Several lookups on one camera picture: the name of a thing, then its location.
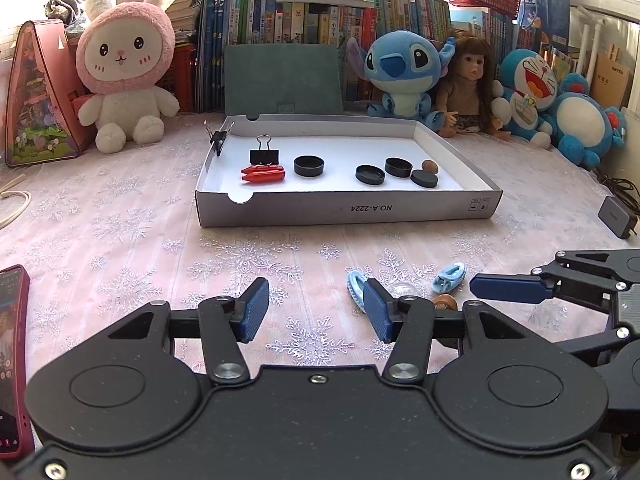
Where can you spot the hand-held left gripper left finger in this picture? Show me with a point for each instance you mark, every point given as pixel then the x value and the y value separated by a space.
pixel 252 310

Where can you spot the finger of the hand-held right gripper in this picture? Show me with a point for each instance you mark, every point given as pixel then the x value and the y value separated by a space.
pixel 600 342
pixel 510 287

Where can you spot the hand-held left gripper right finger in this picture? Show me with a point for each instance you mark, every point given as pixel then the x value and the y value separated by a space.
pixel 377 310

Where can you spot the light blue hair clip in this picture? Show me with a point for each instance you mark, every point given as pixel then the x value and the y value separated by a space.
pixel 448 278
pixel 356 287

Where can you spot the brown nut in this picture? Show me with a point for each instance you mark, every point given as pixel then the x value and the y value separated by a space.
pixel 445 302
pixel 429 166

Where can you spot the grey cardboard box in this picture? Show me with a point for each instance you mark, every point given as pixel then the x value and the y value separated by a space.
pixel 325 207

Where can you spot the red plastic peg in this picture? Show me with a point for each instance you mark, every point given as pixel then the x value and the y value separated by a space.
pixel 265 180
pixel 260 170

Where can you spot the black round cap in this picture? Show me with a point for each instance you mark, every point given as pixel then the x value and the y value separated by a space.
pixel 370 175
pixel 308 166
pixel 424 179
pixel 398 166

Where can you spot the black binder clip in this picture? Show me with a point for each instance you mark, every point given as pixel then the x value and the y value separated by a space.
pixel 264 156
pixel 218 140

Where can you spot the clear plastic cap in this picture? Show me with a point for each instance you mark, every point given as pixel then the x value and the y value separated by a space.
pixel 402 290

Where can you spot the black charger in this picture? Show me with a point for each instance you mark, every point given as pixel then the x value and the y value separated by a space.
pixel 617 217

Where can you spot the pink snowflake tablecloth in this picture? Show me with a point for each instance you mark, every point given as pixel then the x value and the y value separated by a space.
pixel 125 235

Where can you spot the blue round plush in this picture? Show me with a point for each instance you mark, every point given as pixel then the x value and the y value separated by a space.
pixel 580 120

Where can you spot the blue robot cat plush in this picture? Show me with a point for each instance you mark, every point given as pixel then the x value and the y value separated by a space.
pixel 527 80

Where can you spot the long-haired doll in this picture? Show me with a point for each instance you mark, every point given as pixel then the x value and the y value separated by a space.
pixel 470 67

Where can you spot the brown cardboard box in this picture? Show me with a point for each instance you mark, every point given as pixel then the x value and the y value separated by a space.
pixel 610 77

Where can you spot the green felt board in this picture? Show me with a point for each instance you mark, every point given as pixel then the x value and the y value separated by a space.
pixel 280 77

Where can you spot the red plastic crate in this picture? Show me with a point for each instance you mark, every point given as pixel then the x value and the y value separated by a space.
pixel 182 80

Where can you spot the red case smartphone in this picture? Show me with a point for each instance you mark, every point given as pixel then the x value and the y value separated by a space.
pixel 12 350

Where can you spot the blue alien plush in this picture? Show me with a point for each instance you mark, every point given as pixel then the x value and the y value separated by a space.
pixel 400 65

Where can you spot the white pipe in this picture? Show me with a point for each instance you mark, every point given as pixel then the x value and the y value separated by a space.
pixel 590 45

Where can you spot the dark blue carton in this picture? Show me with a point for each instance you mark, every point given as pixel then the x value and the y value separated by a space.
pixel 556 15

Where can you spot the pink bunny plush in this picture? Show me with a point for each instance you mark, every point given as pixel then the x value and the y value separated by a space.
pixel 122 60

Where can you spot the blue gift bag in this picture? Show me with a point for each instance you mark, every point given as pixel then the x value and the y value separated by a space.
pixel 530 2

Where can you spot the row of upright books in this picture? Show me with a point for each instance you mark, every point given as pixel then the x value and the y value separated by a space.
pixel 300 20

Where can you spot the pink triangular miniature house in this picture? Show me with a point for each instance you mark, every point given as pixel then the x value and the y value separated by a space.
pixel 40 100

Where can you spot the stack of flat books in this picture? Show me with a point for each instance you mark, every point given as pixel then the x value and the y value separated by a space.
pixel 185 5

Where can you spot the grey cloth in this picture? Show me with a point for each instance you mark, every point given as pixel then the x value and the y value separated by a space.
pixel 62 5

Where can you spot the grid patterned board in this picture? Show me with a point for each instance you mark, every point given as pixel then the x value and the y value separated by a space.
pixel 7 42

